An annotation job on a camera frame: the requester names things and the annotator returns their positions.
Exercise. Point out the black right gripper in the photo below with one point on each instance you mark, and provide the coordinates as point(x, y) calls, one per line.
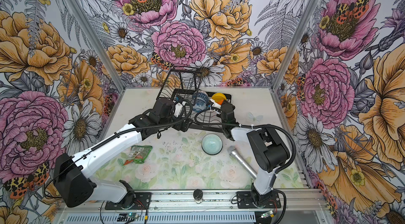
point(225, 102)

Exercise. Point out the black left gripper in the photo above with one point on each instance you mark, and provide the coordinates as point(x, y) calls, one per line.
point(184, 126)

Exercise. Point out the yellow bowl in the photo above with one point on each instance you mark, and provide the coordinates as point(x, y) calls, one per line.
point(219, 98)

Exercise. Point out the blue floral bowl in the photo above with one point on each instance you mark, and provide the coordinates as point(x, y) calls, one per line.
point(200, 105)

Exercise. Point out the mint green bowl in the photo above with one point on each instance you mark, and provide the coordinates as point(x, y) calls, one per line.
point(211, 144)

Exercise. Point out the blue triangle pattern bowl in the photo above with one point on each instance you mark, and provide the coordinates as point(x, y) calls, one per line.
point(202, 95)

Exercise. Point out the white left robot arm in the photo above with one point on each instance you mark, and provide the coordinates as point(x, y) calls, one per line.
point(74, 174)

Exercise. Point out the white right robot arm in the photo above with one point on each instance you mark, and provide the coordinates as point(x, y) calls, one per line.
point(273, 147)

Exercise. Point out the silver microphone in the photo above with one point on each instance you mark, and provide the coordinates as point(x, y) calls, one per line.
point(233, 152)

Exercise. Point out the green snack packet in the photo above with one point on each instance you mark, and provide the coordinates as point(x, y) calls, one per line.
point(138, 155)

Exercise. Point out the small black knob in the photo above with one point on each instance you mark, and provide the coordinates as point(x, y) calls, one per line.
point(198, 196)

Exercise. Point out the black wire dish rack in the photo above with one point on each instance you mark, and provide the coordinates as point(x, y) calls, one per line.
point(185, 82)

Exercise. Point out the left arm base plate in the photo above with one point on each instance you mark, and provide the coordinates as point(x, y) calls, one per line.
point(131, 201)

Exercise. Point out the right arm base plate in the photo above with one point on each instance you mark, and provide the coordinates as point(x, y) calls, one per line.
point(246, 200)

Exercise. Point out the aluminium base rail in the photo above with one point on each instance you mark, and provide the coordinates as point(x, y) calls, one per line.
point(170, 201)

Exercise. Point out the white vented cable duct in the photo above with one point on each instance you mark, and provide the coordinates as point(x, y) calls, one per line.
point(244, 217)

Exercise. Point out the aluminium corner post right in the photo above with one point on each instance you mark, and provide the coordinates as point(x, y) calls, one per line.
point(299, 31)

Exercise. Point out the aluminium corner post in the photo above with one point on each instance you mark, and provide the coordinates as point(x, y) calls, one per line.
point(299, 31)
point(86, 26)

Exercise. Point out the aluminium corner post left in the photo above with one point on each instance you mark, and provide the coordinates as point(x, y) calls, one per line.
point(86, 26)

